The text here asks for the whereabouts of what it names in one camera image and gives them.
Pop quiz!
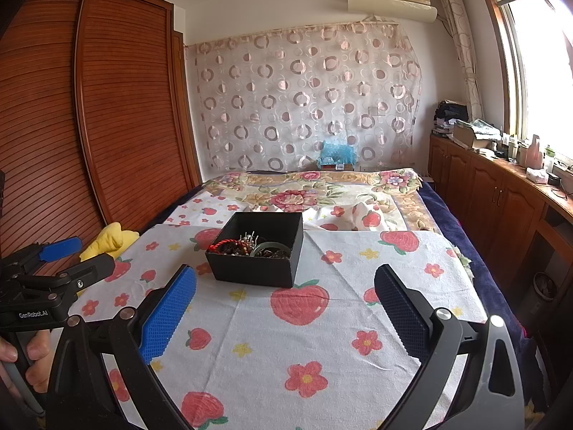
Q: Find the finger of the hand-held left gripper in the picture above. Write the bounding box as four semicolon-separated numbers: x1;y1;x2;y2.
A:
0;237;84;275
17;253;116;299

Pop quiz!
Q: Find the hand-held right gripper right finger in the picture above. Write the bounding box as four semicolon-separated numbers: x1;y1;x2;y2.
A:
374;263;524;430

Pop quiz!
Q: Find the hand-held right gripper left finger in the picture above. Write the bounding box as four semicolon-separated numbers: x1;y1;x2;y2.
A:
45;263;198;430

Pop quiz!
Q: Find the red cord bracelet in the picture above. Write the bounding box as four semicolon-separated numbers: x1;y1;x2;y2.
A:
209;238;242;254

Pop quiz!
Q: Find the black cardboard box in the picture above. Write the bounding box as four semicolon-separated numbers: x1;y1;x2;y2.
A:
205;212;305;289

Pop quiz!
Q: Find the pale green jade bangle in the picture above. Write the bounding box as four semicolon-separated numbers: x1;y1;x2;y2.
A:
250;242;291;259

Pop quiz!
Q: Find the person's left hand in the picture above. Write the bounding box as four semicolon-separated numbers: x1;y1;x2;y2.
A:
0;331;51;397

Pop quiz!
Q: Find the yellow plush toy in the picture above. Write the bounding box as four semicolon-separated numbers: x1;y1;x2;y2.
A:
80;221;139;261

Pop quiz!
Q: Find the strawberry flower printed cloth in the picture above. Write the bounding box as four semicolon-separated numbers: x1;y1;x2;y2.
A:
69;223;490;430

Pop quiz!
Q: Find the dark blue blanket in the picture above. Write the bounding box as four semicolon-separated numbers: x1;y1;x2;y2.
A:
416;178;538;350

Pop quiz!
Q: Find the white strawberry print sheet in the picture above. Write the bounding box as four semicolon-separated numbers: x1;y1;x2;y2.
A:
163;188;399;234

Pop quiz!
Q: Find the wooden slatted wardrobe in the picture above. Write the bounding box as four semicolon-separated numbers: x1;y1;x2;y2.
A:
0;0;202;278

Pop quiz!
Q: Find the wooden cabinet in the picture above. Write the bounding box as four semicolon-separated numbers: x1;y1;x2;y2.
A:
427;130;573;368

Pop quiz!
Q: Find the floral blanket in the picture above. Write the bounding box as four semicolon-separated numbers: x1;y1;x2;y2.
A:
197;168;442;234

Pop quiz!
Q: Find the blue fluffy bundle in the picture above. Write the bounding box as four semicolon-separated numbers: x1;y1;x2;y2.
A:
317;140;359;169

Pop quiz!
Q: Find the stack of dark clothes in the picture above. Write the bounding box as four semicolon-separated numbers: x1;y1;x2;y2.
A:
433;101;468;135

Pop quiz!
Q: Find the pink bottle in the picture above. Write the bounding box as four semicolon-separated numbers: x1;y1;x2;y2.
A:
526;134;544;167

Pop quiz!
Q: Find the circle patterned sheer curtain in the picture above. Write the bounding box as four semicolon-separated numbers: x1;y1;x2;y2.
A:
186;18;426;176

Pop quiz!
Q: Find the circle patterned window curtain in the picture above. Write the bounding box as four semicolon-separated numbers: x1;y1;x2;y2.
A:
436;0;486;121

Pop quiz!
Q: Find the window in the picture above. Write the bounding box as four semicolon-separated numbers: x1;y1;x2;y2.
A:
477;0;573;162

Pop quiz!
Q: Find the wall air conditioner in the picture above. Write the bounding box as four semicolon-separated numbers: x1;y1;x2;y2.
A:
347;0;438;24

